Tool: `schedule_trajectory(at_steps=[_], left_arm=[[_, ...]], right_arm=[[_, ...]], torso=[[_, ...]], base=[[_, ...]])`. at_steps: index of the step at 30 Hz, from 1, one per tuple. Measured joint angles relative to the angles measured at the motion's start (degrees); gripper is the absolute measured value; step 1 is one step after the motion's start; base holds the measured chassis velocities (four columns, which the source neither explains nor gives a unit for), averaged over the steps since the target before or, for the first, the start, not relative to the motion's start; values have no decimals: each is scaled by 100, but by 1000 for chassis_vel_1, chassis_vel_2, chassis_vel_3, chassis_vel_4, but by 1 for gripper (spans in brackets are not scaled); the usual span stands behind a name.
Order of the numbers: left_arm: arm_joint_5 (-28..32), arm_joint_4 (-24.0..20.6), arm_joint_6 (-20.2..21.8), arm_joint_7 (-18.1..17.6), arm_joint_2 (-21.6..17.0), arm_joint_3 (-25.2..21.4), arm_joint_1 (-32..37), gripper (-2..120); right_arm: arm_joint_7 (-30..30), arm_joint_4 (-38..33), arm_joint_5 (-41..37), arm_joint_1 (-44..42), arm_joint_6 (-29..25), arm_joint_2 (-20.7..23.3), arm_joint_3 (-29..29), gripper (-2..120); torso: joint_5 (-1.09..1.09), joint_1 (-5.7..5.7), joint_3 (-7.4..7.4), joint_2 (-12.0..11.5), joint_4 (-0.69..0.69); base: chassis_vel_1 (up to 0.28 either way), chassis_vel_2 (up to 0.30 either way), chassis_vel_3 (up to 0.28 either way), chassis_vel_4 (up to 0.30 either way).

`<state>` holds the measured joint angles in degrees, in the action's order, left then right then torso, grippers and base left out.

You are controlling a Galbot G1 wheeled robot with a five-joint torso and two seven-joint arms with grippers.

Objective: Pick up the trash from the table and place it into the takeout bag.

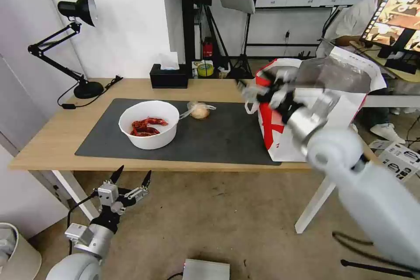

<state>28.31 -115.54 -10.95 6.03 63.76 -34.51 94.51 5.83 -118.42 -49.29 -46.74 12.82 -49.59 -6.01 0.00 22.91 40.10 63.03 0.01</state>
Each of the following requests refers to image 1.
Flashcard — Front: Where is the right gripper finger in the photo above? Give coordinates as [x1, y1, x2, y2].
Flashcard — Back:
[235, 77, 273, 104]
[261, 69, 298, 89]

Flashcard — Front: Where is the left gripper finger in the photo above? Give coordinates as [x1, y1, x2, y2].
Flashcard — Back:
[105, 165, 125, 186]
[119, 170, 153, 200]

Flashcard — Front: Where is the white red takeout bag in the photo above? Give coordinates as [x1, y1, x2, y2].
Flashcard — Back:
[244, 57, 388, 162]

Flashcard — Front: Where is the clear plastic bag with food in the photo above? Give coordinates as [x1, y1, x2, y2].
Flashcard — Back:
[178, 100, 217, 120]

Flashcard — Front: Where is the black light stand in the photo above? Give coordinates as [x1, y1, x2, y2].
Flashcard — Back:
[196, 3, 257, 80]

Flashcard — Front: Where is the white round bowl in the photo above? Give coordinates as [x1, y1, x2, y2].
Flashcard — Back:
[118, 100, 180, 150]

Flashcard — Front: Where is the red crayfish shell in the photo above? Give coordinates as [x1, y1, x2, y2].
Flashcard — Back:
[132, 115, 169, 130]
[129, 126, 161, 137]

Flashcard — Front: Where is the black desk mat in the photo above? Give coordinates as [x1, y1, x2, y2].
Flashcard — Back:
[74, 98, 282, 166]

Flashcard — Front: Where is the yellow green tape roll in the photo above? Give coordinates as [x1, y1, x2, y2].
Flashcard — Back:
[196, 62, 215, 79]

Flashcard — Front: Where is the red black canister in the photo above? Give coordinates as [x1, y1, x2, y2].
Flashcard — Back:
[202, 37, 214, 59]

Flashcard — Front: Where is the wooden table with white legs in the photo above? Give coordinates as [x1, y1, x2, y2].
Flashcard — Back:
[8, 77, 378, 235]

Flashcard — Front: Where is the black tissue box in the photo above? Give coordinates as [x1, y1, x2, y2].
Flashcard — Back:
[150, 63, 189, 89]

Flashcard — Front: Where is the white tissue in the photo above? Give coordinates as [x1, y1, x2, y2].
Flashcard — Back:
[158, 52, 180, 71]

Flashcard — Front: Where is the person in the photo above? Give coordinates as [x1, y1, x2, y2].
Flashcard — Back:
[322, 0, 408, 145]

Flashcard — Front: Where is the white waste bin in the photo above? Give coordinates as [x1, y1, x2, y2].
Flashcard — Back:
[0, 222, 43, 280]

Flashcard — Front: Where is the black metal rack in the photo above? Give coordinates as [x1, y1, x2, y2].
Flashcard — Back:
[178, 0, 214, 63]

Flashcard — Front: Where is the silver metal box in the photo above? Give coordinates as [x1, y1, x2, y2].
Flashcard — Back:
[182, 258, 231, 280]

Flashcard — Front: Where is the white printed cardboard box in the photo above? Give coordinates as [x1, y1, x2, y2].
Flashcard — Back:
[376, 141, 420, 183]

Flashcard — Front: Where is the wooden side desk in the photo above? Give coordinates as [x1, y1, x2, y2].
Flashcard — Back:
[349, 40, 420, 109]

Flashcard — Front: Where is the black computer monitor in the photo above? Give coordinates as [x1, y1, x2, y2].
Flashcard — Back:
[359, 0, 420, 75]

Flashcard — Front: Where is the black desk lamp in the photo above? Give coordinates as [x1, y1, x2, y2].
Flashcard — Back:
[27, 0, 105, 99]

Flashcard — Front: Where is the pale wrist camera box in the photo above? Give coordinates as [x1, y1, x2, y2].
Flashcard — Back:
[98, 184, 119, 207]

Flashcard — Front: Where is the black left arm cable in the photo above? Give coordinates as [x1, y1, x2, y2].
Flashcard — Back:
[66, 194, 100, 255]

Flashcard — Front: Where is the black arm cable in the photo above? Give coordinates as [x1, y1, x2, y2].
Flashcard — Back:
[66, 194, 100, 255]
[332, 231, 417, 279]

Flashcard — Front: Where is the black lamp cable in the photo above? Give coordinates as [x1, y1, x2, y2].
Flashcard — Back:
[57, 75, 124, 110]

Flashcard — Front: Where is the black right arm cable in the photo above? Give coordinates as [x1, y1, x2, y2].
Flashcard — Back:
[332, 231, 417, 279]

